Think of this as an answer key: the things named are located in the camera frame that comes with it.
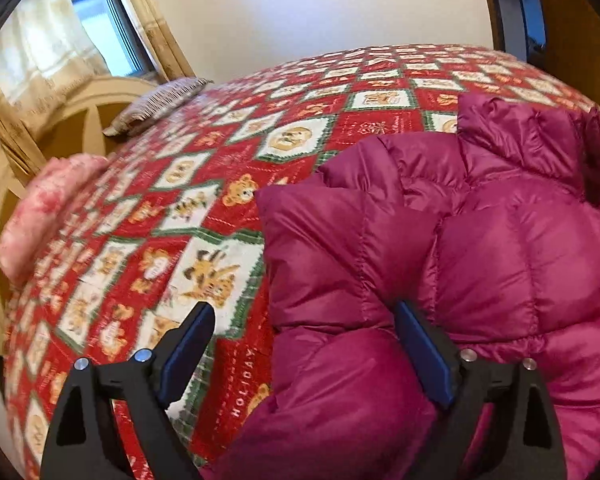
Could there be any red Christmas patchwork bedspread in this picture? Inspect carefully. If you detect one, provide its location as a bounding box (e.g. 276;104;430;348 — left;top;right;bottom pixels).
5;44;600;479

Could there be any magenta puffer down jacket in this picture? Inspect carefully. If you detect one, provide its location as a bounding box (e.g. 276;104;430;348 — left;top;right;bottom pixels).
202;93;600;479

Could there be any beige patterned curtain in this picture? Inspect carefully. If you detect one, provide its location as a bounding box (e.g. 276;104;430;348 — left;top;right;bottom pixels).
0;0;193;159

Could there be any brown wooden door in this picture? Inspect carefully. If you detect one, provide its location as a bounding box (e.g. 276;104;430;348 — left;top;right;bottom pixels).
540;0;600;106

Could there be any window with blue frame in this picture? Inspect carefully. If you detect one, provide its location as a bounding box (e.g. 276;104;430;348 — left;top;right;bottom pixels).
71;0;154;77

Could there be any striped grey pillow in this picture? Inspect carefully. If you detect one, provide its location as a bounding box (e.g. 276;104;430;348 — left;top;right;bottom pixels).
102;77;212;138

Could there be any beige wooden headboard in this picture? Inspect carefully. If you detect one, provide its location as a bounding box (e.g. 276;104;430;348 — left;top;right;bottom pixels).
0;75;157;354

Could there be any pink floral pillow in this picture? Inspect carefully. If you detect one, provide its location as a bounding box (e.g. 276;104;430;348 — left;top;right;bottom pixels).
0;153;109;286

